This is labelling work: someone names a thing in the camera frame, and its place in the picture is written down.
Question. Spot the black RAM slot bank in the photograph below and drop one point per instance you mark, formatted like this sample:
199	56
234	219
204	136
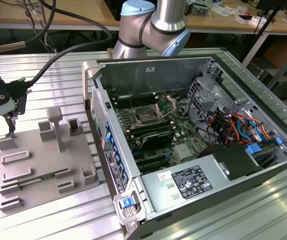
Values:
151	127
143	98

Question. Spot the green motherboard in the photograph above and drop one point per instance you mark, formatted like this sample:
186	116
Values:
183	130

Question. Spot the gray parts rack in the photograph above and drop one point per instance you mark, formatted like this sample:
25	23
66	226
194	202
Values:
46	160

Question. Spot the black expansion card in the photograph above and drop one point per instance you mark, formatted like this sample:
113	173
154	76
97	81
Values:
156	141

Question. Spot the metal drive cage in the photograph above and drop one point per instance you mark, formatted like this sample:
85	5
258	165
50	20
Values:
208	100

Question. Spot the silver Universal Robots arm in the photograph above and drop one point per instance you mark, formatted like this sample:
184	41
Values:
168	15

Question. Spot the green RAM stick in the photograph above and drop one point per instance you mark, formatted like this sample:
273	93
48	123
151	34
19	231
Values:
46	177

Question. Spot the wooden desk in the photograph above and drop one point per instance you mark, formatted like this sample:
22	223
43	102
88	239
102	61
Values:
221	23

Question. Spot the small white red box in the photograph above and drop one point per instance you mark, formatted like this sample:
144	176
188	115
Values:
243	18

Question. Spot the thin locking lever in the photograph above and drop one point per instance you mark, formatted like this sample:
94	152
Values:
130	101

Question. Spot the black expansion slot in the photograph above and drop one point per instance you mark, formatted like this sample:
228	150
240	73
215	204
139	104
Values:
151	158
154	167

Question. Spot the blue case latch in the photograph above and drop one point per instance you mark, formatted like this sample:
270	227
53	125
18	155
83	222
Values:
128	202

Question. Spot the silver chipset heatsink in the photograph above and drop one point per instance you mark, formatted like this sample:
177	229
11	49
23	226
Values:
185	152

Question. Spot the black fan shroud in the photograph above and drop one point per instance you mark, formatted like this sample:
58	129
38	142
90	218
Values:
233	160

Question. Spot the CPU socket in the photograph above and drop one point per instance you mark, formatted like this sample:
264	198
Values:
144	115

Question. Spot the open PC case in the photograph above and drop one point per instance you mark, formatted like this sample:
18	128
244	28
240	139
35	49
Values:
123	150

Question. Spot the green circuit board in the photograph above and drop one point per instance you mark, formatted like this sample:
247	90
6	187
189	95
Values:
199	10

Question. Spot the black monitor stand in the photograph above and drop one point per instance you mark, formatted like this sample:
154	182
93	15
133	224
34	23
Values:
266	5

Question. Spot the brown cardboard carton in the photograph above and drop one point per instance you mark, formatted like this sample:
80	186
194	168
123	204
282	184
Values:
283	55

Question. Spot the disk bay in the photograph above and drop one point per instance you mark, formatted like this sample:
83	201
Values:
271	157

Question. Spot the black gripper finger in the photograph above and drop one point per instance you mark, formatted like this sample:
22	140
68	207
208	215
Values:
21	106

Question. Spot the large blue drive latch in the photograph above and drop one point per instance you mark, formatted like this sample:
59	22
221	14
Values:
254	149

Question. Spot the gray power supply unit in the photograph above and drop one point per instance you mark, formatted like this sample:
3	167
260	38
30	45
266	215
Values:
156	197

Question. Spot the small blue clip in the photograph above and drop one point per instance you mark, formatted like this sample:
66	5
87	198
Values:
278	140

